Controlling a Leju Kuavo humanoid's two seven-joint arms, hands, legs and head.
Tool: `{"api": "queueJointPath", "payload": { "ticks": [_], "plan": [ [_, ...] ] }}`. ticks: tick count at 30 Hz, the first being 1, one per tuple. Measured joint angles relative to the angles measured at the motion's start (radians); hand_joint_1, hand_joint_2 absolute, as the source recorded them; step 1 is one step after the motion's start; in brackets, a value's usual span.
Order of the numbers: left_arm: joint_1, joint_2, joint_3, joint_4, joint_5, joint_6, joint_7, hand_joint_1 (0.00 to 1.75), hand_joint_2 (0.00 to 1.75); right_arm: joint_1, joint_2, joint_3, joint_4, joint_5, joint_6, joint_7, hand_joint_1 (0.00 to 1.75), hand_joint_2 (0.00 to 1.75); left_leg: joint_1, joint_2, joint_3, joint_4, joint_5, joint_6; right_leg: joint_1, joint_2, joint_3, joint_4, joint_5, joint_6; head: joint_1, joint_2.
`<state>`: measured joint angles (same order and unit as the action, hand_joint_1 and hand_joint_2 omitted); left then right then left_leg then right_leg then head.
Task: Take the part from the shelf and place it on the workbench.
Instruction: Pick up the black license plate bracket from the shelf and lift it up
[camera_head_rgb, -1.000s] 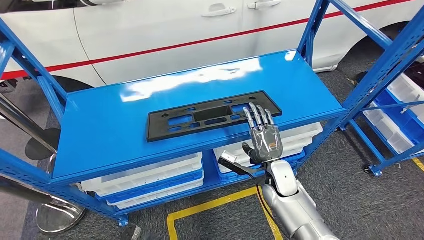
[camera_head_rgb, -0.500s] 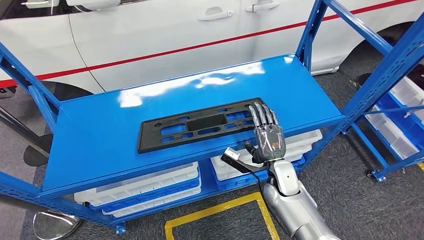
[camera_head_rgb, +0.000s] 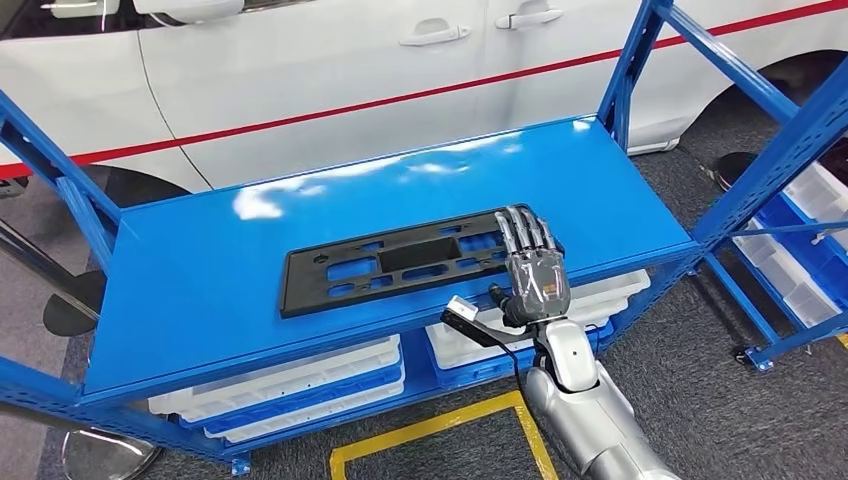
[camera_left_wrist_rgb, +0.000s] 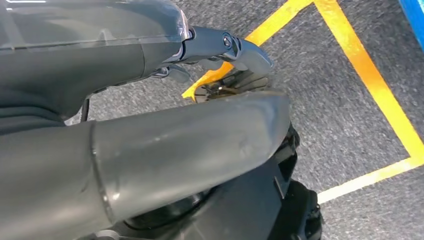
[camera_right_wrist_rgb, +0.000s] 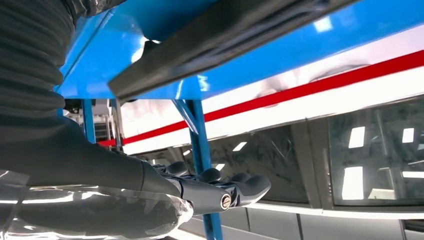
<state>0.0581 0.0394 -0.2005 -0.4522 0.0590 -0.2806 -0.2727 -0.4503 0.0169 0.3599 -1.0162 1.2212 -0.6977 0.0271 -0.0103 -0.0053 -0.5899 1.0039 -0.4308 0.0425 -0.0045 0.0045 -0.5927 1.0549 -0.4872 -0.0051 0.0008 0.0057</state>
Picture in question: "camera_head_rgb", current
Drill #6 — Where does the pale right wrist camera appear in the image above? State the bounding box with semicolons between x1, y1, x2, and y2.
447;296;480;325

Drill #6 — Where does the white car with red stripe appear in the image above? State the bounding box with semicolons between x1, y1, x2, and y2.
0;0;848;213

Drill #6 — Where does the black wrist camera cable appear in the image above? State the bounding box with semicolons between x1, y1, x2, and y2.
493;334;528;399

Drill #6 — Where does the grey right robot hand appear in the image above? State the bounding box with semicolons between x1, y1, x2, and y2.
488;205;573;330

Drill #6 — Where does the blue metal shelf rack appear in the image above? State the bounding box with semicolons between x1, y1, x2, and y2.
0;0;848;478
702;158;848;372

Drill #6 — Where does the long black plastic frame part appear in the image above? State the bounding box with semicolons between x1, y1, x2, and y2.
279;205;564;320

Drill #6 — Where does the bulky black part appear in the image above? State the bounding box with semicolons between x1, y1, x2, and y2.
818;139;848;187

